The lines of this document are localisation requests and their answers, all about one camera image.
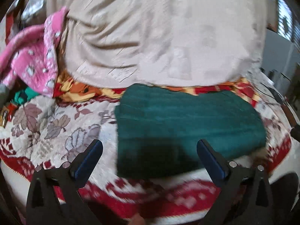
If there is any green quilted puffer jacket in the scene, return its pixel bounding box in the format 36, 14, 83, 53
114, 84, 266, 179

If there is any person's fingertip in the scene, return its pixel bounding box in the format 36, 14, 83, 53
128, 213, 146, 225

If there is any floral leaf bedspread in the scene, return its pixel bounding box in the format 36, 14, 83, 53
0, 72, 293, 223

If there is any green cloth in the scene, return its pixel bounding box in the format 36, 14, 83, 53
11, 87, 40, 106

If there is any red orange yellow blanket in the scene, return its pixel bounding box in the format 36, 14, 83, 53
53, 71, 260, 107

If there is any pink penguin fleece garment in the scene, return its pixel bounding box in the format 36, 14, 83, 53
1, 7, 68, 98

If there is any grey cabinet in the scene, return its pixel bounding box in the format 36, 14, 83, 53
261, 29, 299, 95

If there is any window with lattice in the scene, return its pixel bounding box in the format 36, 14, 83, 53
277, 0, 299, 49

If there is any beige embossed quilt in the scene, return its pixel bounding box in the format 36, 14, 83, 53
44, 0, 267, 88

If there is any silver plastic bag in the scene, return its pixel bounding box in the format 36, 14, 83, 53
21, 0, 47, 27

